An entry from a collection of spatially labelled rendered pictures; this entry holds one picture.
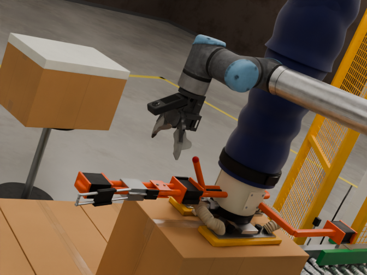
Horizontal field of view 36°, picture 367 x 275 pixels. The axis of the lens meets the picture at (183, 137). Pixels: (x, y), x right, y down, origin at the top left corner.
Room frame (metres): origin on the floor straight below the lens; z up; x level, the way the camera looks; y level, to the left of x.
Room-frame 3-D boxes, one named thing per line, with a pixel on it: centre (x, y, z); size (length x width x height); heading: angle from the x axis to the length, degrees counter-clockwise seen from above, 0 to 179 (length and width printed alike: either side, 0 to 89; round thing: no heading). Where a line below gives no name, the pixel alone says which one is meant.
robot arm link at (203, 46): (1.65, 0.03, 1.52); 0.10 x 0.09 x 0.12; 51
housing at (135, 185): (1.61, 0.09, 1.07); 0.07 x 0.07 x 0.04; 42
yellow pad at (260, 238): (1.85, -0.32, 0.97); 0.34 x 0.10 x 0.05; 132
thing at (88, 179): (1.53, 0.19, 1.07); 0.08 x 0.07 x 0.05; 132
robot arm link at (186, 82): (1.66, 0.03, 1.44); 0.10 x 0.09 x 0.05; 41
